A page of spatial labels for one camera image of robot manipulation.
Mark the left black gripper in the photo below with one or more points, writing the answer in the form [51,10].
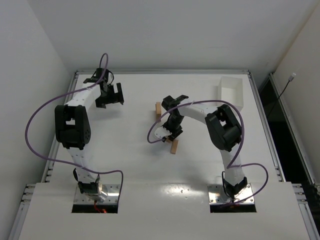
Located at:
[110,96]

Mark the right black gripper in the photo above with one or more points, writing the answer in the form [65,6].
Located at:
[175,131]

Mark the wood block four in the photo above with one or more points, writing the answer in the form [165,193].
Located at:
[174,146]

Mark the wood block seven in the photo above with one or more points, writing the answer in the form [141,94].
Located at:
[158,109]

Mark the white plastic box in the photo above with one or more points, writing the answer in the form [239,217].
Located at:
[230,89]

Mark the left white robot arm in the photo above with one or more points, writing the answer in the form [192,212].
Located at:
[73,131]

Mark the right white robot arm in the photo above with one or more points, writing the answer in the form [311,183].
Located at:
[224,130]

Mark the white front cover panel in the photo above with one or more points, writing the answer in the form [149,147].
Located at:
[163,212]

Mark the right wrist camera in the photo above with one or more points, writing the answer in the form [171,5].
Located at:
[161,132]

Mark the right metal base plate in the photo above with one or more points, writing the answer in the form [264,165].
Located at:
[217,196]

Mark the metal base plate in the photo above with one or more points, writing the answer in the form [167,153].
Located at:
[109,196]
[217,196]

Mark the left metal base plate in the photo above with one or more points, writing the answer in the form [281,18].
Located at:
[109,196]

